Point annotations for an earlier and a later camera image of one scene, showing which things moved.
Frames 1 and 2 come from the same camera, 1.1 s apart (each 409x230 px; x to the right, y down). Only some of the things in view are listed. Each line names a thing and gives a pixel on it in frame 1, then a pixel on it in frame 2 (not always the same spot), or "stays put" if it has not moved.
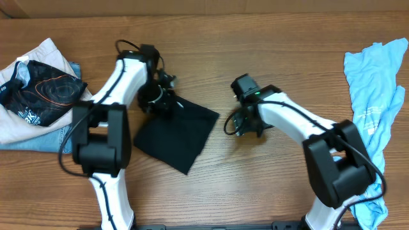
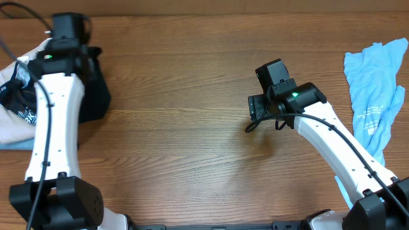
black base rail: (277, 225) stays put
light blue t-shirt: (376, 73) stays put
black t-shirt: (179, 137) → (97, 95)
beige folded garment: (13, 128) stays put
